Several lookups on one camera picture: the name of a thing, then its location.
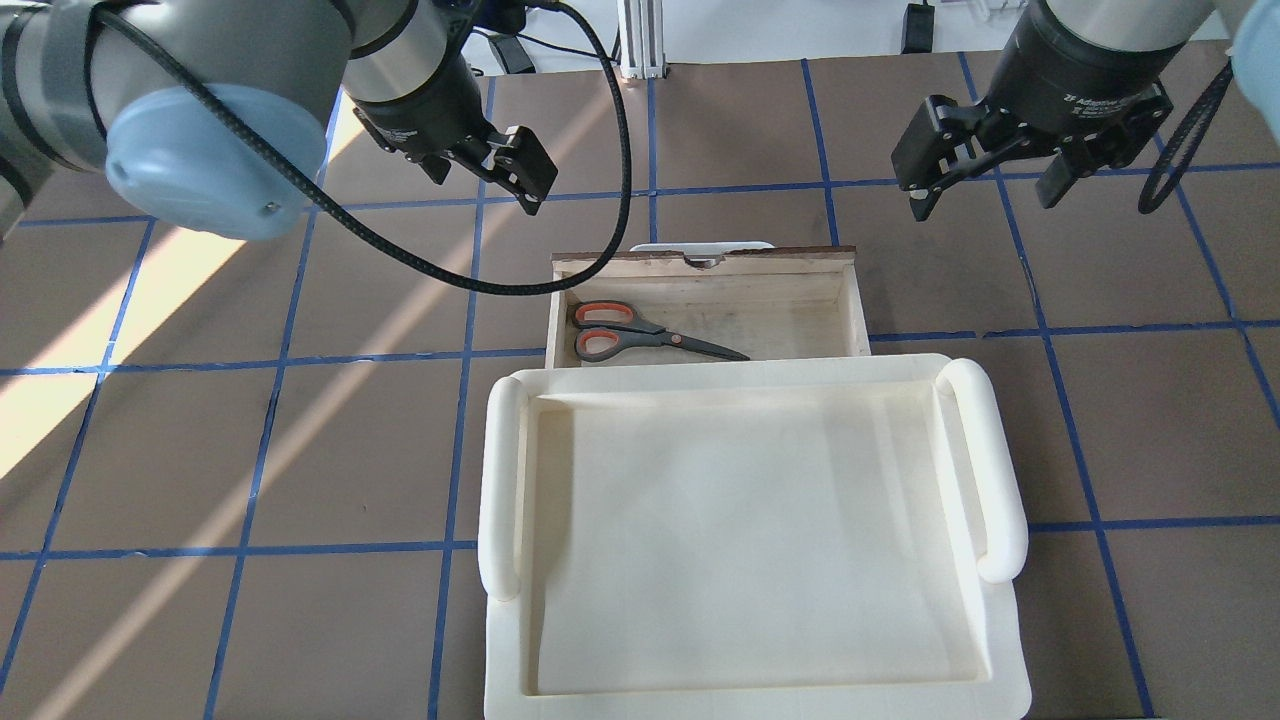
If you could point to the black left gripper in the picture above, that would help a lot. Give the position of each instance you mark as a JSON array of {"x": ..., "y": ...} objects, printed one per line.
[{"x": 424, "y": 108}]

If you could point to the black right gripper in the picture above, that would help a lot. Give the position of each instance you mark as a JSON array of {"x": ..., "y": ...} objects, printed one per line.
[{"x": 1085, "y": 72}]

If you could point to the orange handled scissors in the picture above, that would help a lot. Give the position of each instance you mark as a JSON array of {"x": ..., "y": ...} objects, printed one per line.
[{"x": 606, "y": 328}]

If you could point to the light wooden drawer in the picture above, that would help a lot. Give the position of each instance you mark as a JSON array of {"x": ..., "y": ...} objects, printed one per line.
[{"x": 766, "y": 303}]

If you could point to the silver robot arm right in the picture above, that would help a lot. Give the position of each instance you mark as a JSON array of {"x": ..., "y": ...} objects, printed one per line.
[{"x": 1252, "y": 65}]

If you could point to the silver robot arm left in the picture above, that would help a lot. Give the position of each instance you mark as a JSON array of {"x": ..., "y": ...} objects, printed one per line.
[{"x": 163, "y": 99}]

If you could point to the cream plastic tray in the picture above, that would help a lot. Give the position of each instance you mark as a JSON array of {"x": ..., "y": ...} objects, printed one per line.
[{"x": 830, "y": 538}]

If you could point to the aluminium frame post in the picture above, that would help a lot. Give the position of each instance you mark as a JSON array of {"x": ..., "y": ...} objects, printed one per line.
[{"x": 641, "y": 31}]

